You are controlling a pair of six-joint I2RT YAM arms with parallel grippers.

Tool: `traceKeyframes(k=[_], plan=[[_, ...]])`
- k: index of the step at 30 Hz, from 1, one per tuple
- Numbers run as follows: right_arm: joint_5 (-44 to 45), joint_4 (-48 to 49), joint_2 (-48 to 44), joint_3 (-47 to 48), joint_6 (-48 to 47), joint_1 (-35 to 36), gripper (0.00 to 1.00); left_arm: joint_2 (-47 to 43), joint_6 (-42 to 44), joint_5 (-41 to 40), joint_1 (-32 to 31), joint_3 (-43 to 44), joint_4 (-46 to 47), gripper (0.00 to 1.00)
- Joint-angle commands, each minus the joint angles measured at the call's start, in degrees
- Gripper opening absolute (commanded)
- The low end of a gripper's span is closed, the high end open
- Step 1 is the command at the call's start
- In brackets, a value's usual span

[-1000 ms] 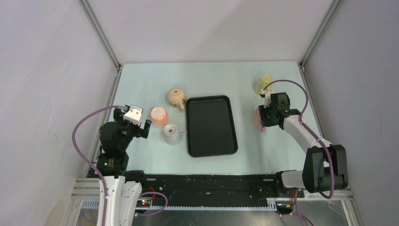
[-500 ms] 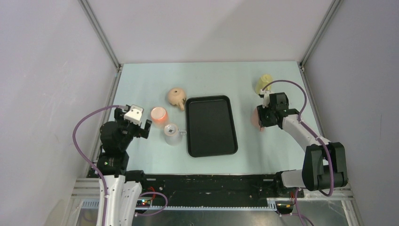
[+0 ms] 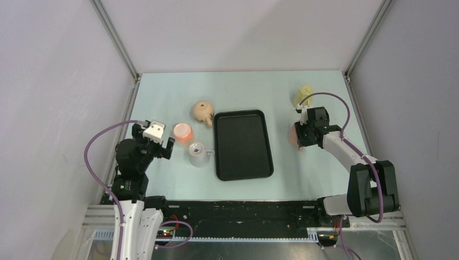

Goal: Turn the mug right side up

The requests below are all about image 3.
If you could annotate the black rectangular tray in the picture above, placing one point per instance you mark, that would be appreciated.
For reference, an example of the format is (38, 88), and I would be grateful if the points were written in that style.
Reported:
(242, 146)

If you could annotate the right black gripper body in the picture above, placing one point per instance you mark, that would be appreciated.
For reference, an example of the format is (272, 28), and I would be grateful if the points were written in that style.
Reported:
(303, 132)

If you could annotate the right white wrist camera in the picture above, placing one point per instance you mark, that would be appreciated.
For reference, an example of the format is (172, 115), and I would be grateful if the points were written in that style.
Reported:
(303, 112)

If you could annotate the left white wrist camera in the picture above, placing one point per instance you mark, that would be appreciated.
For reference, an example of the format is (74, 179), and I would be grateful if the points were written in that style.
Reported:
(155, 131)

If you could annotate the pink mug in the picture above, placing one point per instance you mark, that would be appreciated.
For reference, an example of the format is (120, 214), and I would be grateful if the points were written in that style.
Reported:
(293, 139)

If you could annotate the clear glass mug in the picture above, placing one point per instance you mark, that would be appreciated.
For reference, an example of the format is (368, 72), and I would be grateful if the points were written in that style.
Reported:
(199, 155)

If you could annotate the orange translucent cup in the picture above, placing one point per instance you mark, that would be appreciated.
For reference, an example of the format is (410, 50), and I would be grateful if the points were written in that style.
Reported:
(183, 134)

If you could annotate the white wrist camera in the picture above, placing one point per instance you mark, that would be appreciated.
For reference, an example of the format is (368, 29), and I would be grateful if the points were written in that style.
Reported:
(303, 112)
(155, 131)

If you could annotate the yellow mug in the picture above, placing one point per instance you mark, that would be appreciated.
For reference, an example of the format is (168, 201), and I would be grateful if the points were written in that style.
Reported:
(302, 93)

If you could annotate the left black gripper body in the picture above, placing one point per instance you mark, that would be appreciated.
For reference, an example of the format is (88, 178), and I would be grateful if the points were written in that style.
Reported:
(149, 149)

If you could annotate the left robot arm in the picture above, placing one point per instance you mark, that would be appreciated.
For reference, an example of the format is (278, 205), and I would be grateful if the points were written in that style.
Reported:
(136, 226)

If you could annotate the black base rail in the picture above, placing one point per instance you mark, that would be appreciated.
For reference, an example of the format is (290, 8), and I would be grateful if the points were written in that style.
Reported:
(246, 219)

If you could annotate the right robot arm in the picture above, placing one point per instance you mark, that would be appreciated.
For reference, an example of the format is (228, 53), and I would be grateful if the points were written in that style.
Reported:
(372, 187)

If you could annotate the aluminium frame rail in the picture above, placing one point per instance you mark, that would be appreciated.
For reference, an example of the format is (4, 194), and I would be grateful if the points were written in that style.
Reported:
(102, 216)

